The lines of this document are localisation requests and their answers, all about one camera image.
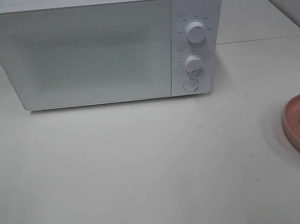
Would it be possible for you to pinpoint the round door release button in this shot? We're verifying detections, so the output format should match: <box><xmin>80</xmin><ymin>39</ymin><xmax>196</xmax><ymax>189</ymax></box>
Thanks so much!
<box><xmin>183</xmin><ymin>79</ymin><xmax>199</xmax><ymax>92</ymax></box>

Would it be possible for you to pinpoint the white microwave door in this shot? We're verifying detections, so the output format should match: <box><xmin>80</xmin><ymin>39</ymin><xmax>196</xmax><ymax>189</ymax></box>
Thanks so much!
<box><xmin>0</xmin><ymin>0</ymin><xmax>172</xmax><ymax>111</ymax></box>

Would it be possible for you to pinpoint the pink round plate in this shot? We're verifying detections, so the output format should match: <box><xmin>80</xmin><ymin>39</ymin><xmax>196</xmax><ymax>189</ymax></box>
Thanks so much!
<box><xmin>282</xmin><ymin>95</ymin><xmax>300</xmax><ymax>153</ymax></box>

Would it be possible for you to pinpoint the lower white timer knob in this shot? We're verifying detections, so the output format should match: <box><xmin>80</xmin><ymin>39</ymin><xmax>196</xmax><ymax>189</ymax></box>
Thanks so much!
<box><xmin>183</xmin><ymin>55</ymin><xmax>203</xmax><ymax>73</ymax></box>

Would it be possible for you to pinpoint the upper white power knob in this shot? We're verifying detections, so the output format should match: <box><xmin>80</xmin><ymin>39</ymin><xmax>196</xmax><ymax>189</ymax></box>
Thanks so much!
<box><xmin>185</xmin><ymin>20</ymin><xmax>207</xmax><ymax>44</ymax></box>

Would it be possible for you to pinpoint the white microwave oven body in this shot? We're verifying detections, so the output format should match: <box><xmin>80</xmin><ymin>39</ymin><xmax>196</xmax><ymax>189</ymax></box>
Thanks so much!
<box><xmin>0</xmin><ymin>0</ymin><xmax>222</xmax><ymax>111</ymax></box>

